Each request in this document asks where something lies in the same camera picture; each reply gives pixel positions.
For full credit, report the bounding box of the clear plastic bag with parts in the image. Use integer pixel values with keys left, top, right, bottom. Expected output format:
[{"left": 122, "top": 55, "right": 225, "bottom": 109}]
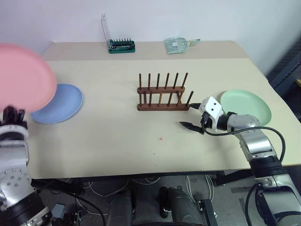
[{"left": 164, "top": 37, "right": 190, "bottom": 56}]

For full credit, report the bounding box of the blue plate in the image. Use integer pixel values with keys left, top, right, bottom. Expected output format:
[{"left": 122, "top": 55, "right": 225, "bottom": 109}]
[{"left": 30, "top": 84, "right": 84, "bottom": 125}]

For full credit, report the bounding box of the pink plate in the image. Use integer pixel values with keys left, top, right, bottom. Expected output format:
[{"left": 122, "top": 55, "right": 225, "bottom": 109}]
[{"left": 0, "top": 43, "right": 58, "bottom": 114}]

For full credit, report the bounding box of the wooden dish rack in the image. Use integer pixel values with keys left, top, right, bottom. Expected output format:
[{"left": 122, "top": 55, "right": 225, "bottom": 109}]
[{"left": 137, "top": 73, "right": 195, "bottom": 112}]

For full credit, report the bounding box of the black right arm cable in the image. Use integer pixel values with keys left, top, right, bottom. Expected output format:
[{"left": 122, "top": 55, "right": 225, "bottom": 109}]
[{"left": 202, "top": 126, "right": 286, "bottom": 165}]

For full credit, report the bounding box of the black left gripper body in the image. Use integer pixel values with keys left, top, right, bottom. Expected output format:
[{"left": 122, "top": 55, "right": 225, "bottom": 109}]
[{"left": 0, "top": 105, "right": 27, "bottom": 128}]

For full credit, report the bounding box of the green plate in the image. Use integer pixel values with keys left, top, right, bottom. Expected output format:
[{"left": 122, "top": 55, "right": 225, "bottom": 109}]
[{"left": 220, "top": 89, "right": 272, "bottom": 127}]

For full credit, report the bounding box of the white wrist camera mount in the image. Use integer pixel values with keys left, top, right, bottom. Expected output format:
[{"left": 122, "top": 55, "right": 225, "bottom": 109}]
[
  {"left": 0, "top": 124, "right": 30, "bottom": 145},
  {"left": 198, "top": 96, "right": 228, "bottom": 133}
]

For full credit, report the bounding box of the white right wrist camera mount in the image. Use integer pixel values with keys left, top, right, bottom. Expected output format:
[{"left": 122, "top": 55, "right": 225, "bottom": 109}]
[{"left": 198, "top": 96, "right": 228, "bottom": 133}]

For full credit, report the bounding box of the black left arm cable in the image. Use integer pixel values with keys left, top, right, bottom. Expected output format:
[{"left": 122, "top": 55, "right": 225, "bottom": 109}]
[{"left": 32, "top": 180, "right": 105, "bottom": 223}]

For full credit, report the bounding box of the dark metal rack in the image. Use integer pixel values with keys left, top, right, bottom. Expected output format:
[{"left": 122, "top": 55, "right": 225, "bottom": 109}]
[{"left": 265, "top": 37, "right": 301, "bottom": 102}]

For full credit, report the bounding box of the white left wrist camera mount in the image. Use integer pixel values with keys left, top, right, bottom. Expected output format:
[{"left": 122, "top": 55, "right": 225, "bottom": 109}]
[{"left": 0, "top": 124, "right": 30, "bottom": 145}]

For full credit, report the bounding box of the white floor cable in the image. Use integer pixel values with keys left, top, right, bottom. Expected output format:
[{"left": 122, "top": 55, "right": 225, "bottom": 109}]
[
  {"left": 81, "top": 178, "right": 162, "bottom": 197},
  {"left": 185, "top": 175, "right": 215, "bottom": 203}
]

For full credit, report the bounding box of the small grey box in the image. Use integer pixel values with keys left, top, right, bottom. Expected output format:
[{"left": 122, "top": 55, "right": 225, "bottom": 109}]
[{"left": 51, "top": 203, "right": 65, "bottom": 218}]

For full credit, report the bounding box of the black table frame bar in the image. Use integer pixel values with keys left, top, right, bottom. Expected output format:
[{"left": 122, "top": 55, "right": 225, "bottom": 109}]
[
  {"left": 211, "top": 170, "right": 255, "bottom": 187},
  {"left": 32, "top": 178, "right": 86, "bottom": 196}
]

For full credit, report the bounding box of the dark rounded shape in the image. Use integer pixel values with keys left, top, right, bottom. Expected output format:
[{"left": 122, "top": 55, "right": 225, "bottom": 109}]
[
  {"left": 108, "top": 189, "right": 137, "bottom": 226},
  {"left": 159, "top": 186, "right": 203, "bottom": 226}
]

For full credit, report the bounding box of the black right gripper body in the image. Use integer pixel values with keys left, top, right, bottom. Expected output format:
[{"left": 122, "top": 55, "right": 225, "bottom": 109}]
[{"left": 200, "top": 112, "right": 214, "bottom": 130}]

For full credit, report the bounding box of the green screwdriver bit case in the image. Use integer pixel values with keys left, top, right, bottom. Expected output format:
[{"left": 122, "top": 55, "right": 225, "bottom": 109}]
[{"left": 101, "top": 13, "right": 136, "bottom": 54}]

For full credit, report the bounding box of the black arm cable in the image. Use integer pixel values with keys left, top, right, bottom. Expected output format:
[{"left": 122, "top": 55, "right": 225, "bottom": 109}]
[
  {"left": 202, "top": 126, "right": 286, "bottom": 165},
  {"left": 32, "top": 180, "right": 105, "bottom": 223}
]

